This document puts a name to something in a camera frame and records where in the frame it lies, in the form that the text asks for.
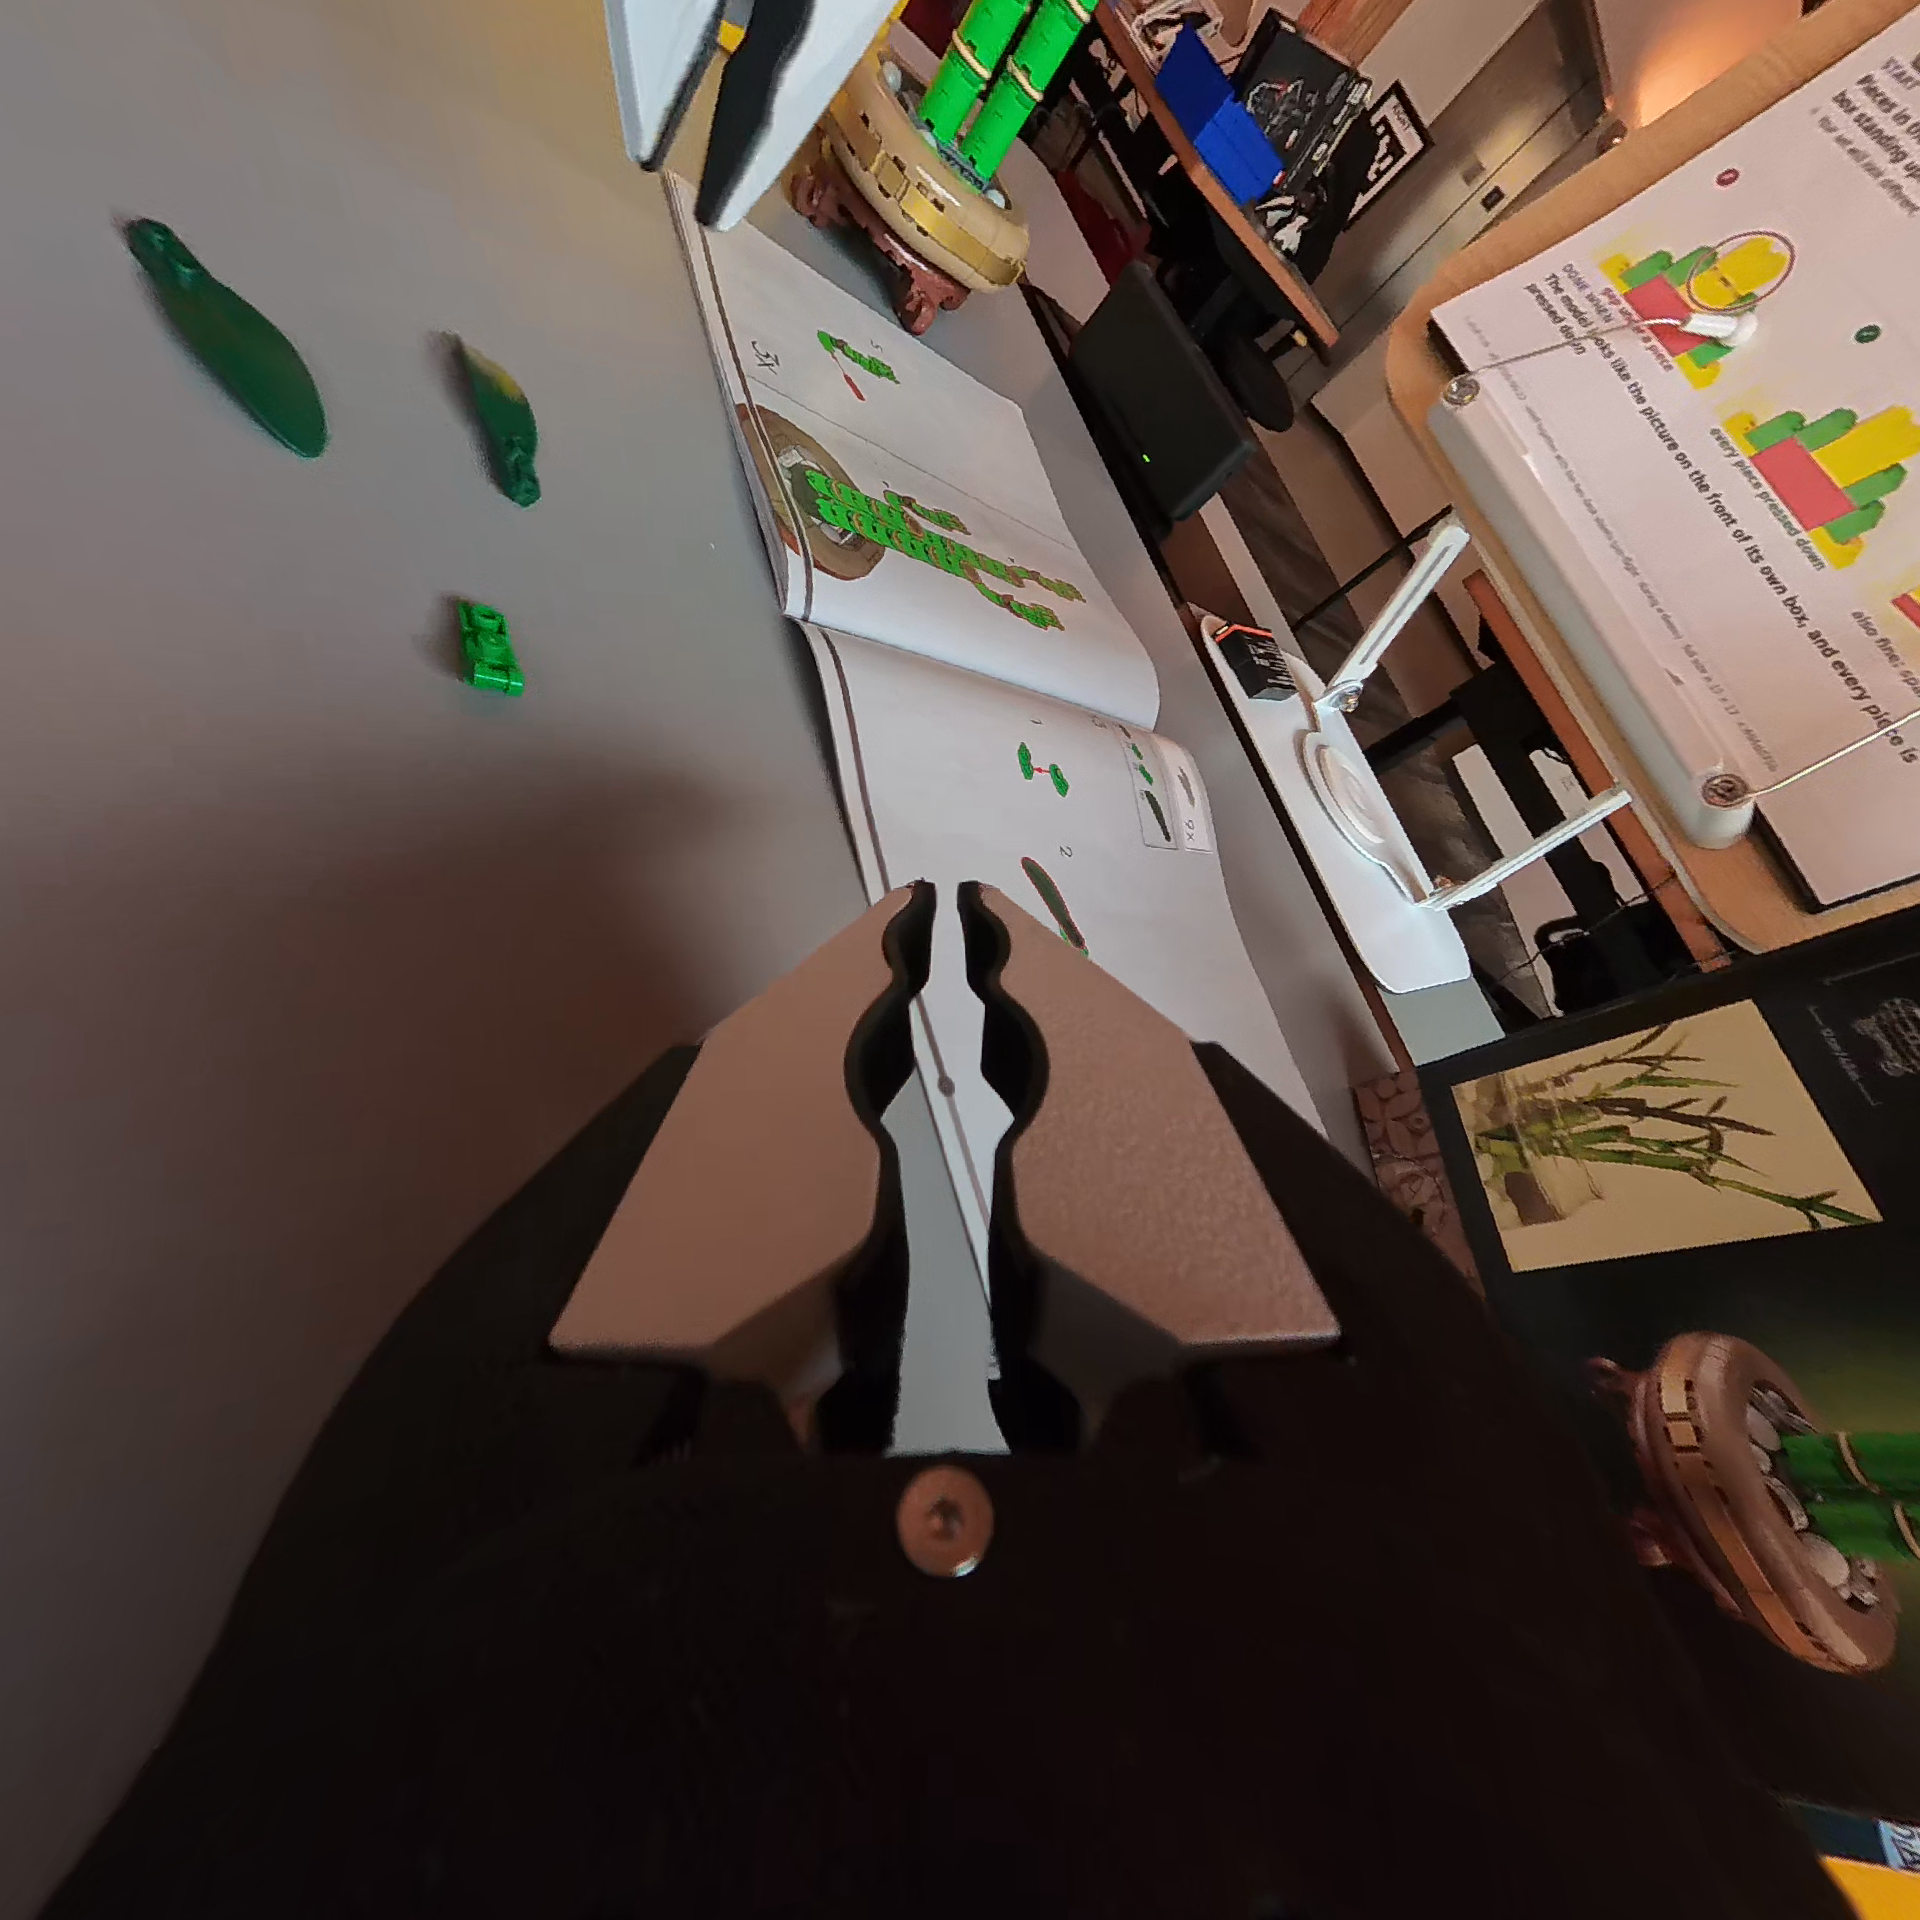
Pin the brown stone-patterned panel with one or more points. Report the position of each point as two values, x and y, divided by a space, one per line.
1410 1169

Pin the bright green lego connector piece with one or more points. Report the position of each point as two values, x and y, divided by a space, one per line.
487 652

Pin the lego bamboo model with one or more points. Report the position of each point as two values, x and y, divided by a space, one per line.
938 225

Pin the wooden shelf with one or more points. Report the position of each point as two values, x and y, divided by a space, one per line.
1194 203

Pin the white document stand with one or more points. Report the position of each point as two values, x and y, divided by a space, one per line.
1350 794

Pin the black printed toy box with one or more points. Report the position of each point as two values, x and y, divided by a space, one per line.
1305 121

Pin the large green lego leaf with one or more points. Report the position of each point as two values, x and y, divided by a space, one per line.
240 352

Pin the black lego set box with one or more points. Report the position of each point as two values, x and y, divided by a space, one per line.
1650 1304

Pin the open instruction booklet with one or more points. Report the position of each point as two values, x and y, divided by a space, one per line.
931 495

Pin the yellow plastic bin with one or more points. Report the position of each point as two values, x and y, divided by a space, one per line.
1882 1898

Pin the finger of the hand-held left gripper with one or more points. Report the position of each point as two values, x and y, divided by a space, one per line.
668 60

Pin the grey filing cabinet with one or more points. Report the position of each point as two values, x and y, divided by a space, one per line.
1499 225

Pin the black white printed tag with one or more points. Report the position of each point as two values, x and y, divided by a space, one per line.
1387 150

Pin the small black orange device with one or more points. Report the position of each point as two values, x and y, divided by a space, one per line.
1257 663

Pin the black box with green light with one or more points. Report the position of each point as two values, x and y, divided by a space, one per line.
1156 390

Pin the printed instruction sheet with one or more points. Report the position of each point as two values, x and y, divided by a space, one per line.
1725 390

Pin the blue storage bin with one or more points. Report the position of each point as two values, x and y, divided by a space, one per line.
1239 150
1194 68

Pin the green yellow lego leaf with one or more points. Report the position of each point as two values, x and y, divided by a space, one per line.
502 429

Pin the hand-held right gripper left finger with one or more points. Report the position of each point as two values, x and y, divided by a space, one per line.
713 1184

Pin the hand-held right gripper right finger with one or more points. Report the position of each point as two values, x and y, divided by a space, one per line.
1179 1184

